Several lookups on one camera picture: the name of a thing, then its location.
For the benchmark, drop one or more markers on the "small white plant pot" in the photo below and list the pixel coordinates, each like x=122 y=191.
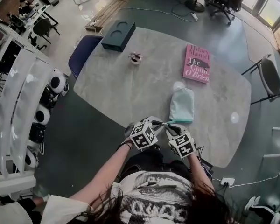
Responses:
x=135 y=59

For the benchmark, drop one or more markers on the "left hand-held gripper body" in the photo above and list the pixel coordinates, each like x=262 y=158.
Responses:
x=143 y=136

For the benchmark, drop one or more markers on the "grey chair with black frame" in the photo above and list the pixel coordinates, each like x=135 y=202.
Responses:
x=270 y=76

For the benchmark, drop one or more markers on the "person's black trousers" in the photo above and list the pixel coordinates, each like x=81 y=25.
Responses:
x=154 y=160

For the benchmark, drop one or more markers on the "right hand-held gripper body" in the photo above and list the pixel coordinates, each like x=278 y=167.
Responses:
x=183 y=144

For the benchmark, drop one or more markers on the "mint green drawstring pouch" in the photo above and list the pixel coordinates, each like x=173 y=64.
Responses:
x=182 y=104

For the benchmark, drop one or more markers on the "dark blue box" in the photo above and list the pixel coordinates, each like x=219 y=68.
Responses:
x=117 y=35

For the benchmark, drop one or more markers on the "pink book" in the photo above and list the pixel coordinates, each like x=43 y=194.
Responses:
x=197 y=63

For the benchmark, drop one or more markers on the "white desk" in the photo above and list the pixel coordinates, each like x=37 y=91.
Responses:
x=40 y=10

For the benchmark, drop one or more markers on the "white round robot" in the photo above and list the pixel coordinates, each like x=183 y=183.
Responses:
x=42 y=115
x=57 y=83
x=30 y=160

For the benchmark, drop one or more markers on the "person's right forearm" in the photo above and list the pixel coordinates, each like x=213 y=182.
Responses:
x=199 y=171

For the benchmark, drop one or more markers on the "white power strip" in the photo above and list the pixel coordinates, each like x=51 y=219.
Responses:
x=194 y=16
x=227 y=181

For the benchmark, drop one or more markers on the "wooden plank strip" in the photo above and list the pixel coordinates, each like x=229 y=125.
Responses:
x=107 y=13

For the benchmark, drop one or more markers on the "black round robot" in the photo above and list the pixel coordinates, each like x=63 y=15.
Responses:
x=36 y=133
x=46 y=98

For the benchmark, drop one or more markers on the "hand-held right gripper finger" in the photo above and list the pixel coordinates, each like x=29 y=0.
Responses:
x=178 y=128
x=169 y=133

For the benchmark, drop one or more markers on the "person's patterned shirt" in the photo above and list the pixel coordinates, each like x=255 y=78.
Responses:
x=154 y=195

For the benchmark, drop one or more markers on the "black wrist band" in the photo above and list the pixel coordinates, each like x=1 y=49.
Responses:
x=127 y=144

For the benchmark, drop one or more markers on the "blue chair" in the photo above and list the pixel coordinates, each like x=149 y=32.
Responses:
x=82 y=52

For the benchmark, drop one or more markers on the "black office chair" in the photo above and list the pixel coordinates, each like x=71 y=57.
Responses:
x=224 y=1

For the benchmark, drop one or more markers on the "person's left forearm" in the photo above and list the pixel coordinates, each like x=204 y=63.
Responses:
x=105 y=174

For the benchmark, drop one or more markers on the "white shelf rack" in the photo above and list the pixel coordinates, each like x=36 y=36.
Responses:
x=25 y=78

